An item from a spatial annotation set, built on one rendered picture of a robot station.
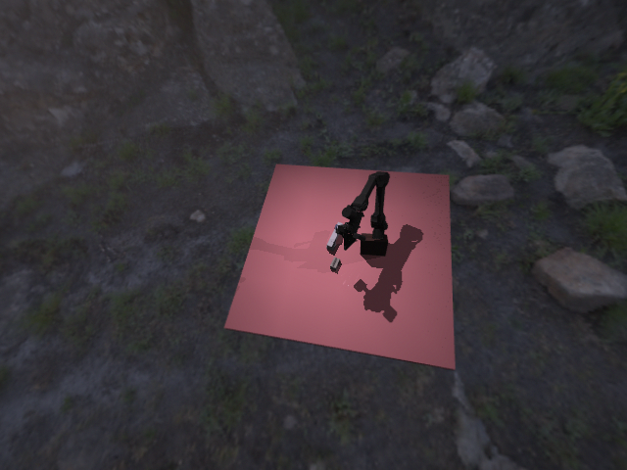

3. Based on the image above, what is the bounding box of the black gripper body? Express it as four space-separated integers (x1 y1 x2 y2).
335 220 365 242

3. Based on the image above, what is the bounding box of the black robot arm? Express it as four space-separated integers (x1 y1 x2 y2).
338 171 390 240

